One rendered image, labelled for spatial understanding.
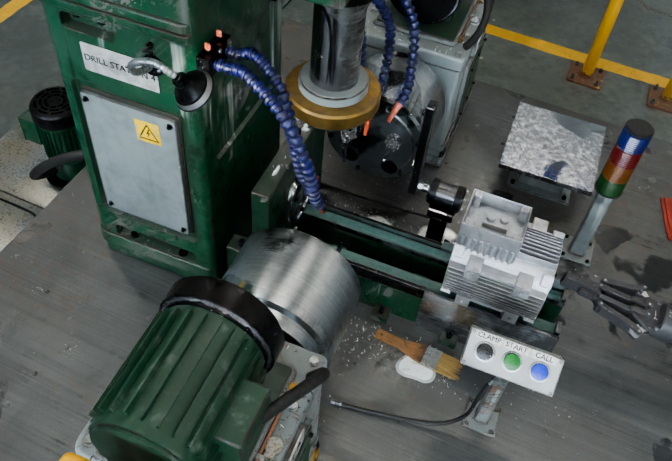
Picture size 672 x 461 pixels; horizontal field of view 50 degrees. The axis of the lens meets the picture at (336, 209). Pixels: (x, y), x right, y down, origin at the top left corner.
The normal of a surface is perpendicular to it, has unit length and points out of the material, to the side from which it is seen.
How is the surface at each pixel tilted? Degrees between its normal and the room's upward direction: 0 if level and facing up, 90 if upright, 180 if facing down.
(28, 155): 0
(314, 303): 36
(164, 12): 90
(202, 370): 22
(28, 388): 0
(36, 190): 0
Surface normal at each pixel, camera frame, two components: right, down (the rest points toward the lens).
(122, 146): -0.37, 0.68
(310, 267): 0.40, -0.51
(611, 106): 0.07, -0.66
